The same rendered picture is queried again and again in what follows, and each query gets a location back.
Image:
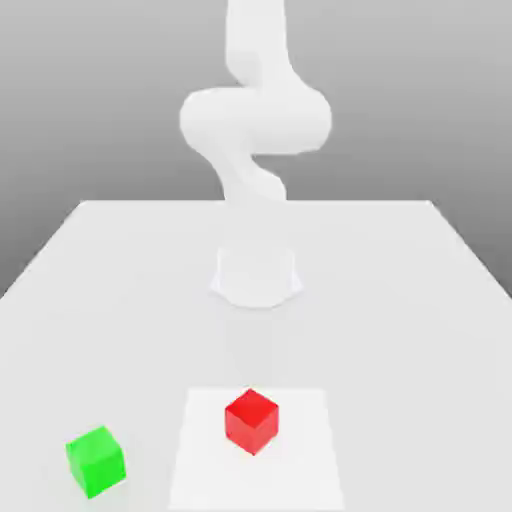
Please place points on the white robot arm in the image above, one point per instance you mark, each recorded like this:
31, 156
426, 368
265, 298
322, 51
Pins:
256, 120

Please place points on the small red cube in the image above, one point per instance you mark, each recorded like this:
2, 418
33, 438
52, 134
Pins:
251, 422

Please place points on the small green cube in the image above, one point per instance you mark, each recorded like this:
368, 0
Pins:
95, 462

